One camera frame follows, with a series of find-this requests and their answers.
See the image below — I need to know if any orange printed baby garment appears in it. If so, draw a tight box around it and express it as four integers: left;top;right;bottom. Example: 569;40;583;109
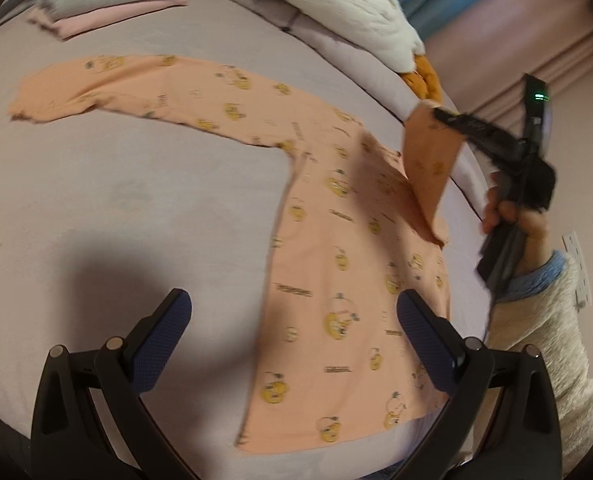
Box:
9;55;461;454

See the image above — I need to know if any right forearm cream fleece sleeve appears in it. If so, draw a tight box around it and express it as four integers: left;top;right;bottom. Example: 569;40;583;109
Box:
487;252;593;474

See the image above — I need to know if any lilac bed sheet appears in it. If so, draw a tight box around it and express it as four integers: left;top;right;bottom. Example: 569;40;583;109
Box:
0;0;493;480

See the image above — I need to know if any white plush duck toy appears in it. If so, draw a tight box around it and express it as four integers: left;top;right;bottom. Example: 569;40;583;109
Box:
268;0;445;104

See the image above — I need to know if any white wall socket strip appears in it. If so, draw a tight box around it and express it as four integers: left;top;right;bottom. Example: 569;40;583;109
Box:
561;231;592;311

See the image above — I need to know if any folded pink garment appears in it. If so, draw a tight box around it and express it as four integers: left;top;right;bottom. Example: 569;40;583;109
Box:
26;0;188;41

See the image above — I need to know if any person's right hand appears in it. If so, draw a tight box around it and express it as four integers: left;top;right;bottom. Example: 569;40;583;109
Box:
482;171;554;276

